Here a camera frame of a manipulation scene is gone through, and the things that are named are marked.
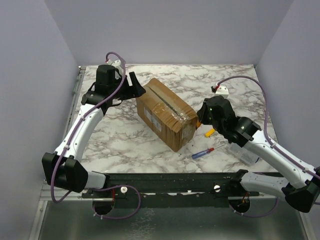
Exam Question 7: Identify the blue red handled screwdriver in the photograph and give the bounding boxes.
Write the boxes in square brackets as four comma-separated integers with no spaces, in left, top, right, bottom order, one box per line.
[191,143,225,160]

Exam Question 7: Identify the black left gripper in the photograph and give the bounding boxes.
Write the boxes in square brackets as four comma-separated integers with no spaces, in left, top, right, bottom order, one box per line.
[110,71,146,101]

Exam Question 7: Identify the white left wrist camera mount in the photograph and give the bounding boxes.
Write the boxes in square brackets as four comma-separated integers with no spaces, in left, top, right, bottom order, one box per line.
[105,59,124,80]

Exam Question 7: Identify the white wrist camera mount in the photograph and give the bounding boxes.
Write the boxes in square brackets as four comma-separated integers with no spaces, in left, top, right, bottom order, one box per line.
[211,85,229,99]
[105,59,124,80]

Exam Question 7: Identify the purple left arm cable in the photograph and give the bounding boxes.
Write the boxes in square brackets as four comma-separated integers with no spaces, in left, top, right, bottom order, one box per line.
[49,51,142,221]

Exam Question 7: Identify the orange black utility knife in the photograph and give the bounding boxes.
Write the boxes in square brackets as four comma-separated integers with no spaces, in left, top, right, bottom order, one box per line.
[196,121,202,128]

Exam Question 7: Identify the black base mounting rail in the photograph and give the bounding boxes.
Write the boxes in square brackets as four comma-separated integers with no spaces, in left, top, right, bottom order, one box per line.
[82,171,263,208]

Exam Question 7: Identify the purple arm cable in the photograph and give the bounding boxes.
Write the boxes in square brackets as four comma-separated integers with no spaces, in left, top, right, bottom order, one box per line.
[212,75,320,218]
[49,51,142,221]

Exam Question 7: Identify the yellow handled stubby screwdriver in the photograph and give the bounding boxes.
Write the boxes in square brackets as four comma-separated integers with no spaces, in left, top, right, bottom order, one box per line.
[204,128,216,138]

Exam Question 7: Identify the brown cardboard express box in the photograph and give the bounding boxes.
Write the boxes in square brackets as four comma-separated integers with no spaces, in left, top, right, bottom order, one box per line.
[136,78,198,152]

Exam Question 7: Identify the clear plastic screw box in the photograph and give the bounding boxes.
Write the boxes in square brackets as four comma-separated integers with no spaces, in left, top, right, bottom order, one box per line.
[229,143,260,166]

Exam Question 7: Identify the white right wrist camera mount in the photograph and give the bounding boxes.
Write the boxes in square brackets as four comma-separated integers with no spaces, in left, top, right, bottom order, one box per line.
[211,85,229,99]

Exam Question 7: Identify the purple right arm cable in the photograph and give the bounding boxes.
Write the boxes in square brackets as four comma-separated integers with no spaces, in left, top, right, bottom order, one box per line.
[212,75,320,218]

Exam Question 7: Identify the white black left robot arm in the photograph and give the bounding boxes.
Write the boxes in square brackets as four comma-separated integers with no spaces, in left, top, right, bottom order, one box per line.
[42,64,146,198]

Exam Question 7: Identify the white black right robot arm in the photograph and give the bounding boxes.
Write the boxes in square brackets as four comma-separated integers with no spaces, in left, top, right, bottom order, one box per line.
[197,95,320,213]

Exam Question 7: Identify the aluminium side rail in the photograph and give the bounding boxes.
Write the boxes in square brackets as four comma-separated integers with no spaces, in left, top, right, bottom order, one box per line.
[62,65,87,142]

